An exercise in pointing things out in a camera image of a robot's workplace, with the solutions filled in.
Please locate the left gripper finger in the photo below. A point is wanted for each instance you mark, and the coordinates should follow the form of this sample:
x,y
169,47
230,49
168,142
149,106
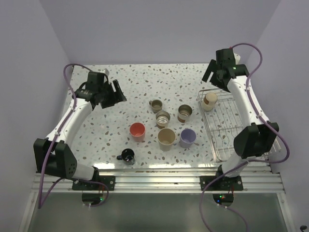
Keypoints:
x,y
119,96
108,102

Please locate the grey ceramic mug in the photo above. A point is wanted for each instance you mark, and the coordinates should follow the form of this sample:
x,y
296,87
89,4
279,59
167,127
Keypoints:
x,y
156,105

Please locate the right steel tumbler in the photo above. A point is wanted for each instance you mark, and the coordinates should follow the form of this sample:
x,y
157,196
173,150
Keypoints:
x,y
184,113

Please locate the centre steel tumbler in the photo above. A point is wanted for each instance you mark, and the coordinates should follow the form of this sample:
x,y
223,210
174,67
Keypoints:
x,y
162,119

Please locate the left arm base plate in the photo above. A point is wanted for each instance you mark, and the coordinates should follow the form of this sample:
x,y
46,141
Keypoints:
x,y
103,183

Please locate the dark blue ceramic mug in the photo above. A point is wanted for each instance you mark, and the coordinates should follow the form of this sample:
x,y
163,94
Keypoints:
x,y
127,156

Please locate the beige plastic cup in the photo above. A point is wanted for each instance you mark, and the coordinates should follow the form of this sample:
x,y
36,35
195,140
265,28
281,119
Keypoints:
x,y
166,138

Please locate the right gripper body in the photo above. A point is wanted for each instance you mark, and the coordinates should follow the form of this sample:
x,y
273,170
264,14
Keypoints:
x,y
219,83

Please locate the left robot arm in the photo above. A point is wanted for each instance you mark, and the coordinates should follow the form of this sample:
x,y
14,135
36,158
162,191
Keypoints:
x,y
53,154

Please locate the purple plastic cup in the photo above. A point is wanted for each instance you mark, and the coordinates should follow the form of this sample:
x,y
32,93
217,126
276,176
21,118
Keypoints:
x,y
187,138

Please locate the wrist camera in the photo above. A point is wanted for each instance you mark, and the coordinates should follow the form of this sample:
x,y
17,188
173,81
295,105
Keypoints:
x,y
106,76
237,58

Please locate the steel tumbler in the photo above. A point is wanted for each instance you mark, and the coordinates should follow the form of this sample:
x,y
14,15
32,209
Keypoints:
x,y
162,119
184,113

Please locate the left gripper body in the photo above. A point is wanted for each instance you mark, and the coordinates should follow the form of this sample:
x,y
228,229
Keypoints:
x,y
106,91

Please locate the steel tumbler cork band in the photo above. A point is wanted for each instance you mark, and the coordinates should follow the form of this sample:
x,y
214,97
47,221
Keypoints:
x,y
209,101

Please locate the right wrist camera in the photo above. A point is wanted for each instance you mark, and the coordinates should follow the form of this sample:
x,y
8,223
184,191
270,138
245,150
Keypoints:
x,y
237,58

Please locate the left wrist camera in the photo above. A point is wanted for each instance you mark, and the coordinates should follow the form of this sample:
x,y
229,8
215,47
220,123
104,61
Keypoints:
x,y
106,76

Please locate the aluminium frame rail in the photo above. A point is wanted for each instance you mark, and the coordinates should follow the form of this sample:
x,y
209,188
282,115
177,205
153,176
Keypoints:
x,y
258,179

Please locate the wire dish rack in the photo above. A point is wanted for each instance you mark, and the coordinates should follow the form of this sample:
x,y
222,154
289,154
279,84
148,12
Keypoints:
x,y
222,123

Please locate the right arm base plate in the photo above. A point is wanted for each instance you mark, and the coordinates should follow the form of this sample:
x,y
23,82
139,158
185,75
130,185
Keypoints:
x,y
223,184

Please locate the red plastic cup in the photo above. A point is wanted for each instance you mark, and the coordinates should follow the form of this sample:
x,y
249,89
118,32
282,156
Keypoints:
x,y
137,131

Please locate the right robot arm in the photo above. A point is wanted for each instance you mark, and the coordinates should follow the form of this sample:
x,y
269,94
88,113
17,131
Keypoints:
x,y
258,133

